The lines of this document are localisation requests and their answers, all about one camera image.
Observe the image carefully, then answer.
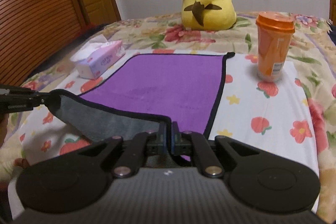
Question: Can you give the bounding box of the purple and grey towel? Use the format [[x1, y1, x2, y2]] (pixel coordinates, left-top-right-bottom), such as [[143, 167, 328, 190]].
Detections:
[[46, 52, 234, 143]]

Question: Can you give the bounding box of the pink tissue box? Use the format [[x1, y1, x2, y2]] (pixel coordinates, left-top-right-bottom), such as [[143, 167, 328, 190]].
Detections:
[[70, 35, 125, 80]]

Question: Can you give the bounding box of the brown slatted wardrobe door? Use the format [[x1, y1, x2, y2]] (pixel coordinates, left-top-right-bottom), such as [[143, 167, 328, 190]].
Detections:
[[1, 0, 86, 86]]

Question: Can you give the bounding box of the white strawberry print cloth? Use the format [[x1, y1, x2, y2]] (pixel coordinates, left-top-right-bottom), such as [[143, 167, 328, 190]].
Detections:
[[9, 51, 321, 223]]

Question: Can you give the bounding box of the orange plastic cup with lid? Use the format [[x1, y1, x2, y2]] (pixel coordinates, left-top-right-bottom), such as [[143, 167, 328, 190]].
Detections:
[[256, 11, 295, 82]]

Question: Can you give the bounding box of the floral bed blanket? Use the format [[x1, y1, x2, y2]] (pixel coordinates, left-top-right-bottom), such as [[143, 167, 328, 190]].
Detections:
[[23, 12, 335, 223]]

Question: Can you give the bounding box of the brown wooden cabinet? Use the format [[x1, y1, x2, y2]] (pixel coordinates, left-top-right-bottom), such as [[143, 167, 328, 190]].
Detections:
[[329, 0, 336, 25]]

